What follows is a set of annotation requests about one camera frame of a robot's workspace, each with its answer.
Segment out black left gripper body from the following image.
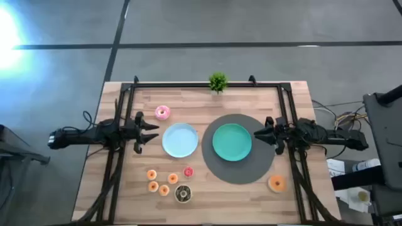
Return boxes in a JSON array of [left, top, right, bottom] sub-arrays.
[[121, 112, 145, 154]]

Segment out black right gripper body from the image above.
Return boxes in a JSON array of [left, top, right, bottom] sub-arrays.
[[266, 116, 296, 155]]

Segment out large pink frosted donut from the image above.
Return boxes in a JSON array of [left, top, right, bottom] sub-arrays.
[[155, 105, 171, 121]]

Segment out light blue plate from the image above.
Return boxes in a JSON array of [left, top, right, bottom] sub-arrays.
[[161, 122, 199, 158]]

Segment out large lilac frosted donut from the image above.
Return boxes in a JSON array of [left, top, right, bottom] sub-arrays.
[[268, 175, 288, 194]]

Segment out large chocolate frosted donut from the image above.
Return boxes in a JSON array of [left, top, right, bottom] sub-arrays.
[[174, 184, 193, 204]]

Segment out teal plate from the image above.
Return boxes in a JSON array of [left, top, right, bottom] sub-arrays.
[[212, 122, 253, 162]]

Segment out round grey woven placemat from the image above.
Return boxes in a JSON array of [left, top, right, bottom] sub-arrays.
[[201, 113, 276, 185]]

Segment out white printed paper sheet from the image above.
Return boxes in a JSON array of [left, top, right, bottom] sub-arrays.
[[326, 158, 346, 178]]

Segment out small green potted plant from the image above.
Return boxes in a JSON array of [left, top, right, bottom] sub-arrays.
[[208, 71, 229, 96]]

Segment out black horizontal bar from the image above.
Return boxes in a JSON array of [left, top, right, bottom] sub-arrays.
[[331, 166, 386, 191]]

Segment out white paper napkin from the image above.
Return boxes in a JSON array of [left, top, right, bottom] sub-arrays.
[[335, 187, 373, 213]]

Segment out white plastic bottle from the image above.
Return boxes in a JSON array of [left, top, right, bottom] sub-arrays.
[[352, 158, 381, 173]]

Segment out cup of yellow drink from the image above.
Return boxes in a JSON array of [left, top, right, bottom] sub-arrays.
[[357, 190, 372, 207]]

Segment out grey metal cart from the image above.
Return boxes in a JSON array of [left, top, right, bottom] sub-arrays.
[[0, 124, 51, 226]]

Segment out black aluminium table frame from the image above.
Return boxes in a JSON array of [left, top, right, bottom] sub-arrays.
[[77, 75, 340, 225]]

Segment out bundle of floor cables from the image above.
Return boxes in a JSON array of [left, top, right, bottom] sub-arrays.
[[312, 99, 368, 139]]

